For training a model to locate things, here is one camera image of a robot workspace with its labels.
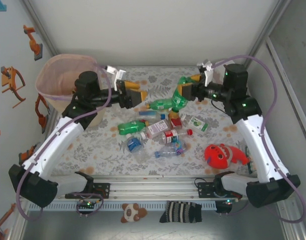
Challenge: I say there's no slotted grey cable duct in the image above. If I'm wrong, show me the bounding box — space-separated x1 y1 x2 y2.
27 201 218 212

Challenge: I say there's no bottle pink purple label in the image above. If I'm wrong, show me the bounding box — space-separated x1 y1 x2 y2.
140 119 171 140

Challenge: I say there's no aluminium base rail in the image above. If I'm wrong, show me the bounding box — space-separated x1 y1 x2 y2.
17 174 293 201

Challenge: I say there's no pink mesh bin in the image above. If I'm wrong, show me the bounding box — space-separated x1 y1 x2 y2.
34 53 106 128

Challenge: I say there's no brown white panda plush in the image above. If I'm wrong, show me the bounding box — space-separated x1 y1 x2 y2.
120 202 148 224

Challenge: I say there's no green bottle yellow cap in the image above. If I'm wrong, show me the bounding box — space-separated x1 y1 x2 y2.
169 75 201 113
145 98 175 111

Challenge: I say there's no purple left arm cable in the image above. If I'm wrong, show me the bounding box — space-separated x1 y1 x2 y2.
15 63 113 222

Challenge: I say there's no clear bottle blue cap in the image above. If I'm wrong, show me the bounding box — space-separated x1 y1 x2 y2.
135 110 166 120

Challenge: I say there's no red shark plush toy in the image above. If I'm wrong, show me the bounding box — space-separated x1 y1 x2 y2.
204 143 250 170

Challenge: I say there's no green bottle orange cap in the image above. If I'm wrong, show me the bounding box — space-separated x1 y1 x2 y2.
117 119 150 135

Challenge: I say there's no aluminium frame post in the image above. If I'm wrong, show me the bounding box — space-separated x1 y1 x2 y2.
242 0 292 72
22 0 61 60

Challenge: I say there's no black white striped sock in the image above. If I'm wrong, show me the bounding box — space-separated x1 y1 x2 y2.
159 200 203 224

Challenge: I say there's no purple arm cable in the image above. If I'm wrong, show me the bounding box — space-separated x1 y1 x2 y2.
212 55 306 224
15 63 113 222

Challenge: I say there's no bottle lime juice label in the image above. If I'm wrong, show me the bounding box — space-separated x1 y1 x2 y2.
180 113 210 133

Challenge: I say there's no orange curved wall model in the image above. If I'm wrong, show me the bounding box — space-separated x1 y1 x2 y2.
0 65 27 109

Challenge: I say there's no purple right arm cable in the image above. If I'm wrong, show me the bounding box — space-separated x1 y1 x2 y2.
212 55 306 224

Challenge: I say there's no clear bottle red cap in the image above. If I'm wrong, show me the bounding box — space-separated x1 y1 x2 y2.
160 128 194 145

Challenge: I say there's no pastel patterned cloth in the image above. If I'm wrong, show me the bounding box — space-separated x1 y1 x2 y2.
244 146 256 174

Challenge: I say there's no clear bottle colourful label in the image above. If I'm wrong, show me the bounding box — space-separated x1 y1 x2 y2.
154 140 191 159

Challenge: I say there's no water bottle blue label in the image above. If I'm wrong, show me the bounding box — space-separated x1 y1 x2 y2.
125 132 151 163

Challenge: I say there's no small circuit board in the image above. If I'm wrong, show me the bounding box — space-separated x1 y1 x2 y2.
76 199 96 214
214 199 235 215

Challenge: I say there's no floral tablecloth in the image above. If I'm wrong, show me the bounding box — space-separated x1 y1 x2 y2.
49 65 255 177

